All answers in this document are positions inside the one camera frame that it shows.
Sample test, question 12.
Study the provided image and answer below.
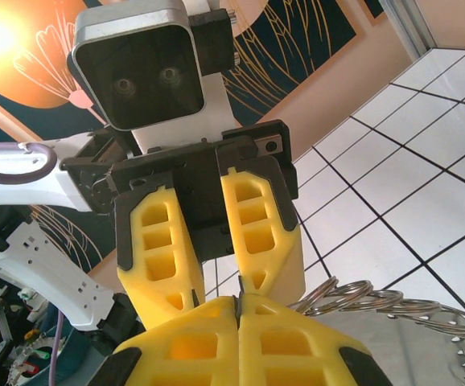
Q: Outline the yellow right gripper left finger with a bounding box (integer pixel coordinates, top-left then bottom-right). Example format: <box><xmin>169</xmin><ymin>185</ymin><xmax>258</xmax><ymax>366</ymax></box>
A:
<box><xmin>81</xmin><ymin>294</ymin><xmax>241</xmax><ymax>386</ymax></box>

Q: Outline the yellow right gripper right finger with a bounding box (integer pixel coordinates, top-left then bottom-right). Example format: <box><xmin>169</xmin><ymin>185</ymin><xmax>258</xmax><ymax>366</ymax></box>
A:
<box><xmin>236</xmin><ymin>294</ymin><xmax>393</xmax><ymax>386</ymax></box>

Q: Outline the aluminium corner post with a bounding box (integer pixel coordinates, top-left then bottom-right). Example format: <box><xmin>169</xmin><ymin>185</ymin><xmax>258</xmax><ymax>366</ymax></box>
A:
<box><xmin>379</xmin><ymin>0</ymin><xmax>438</xmax><ymax>61</ymax></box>

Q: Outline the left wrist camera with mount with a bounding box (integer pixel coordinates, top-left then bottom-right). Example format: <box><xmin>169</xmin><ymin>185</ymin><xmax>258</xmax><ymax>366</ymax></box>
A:
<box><xmin>66</xmin><ymin>0</ymin><xmax>240</xmax><ymax>154</ymax></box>

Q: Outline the metal strap with key rings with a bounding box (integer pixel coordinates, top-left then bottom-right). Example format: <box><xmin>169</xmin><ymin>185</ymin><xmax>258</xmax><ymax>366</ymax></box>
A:
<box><xmin>288</xmin><ymin>278</ymin><xmax>465</xmax><ymax>386</ymax></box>

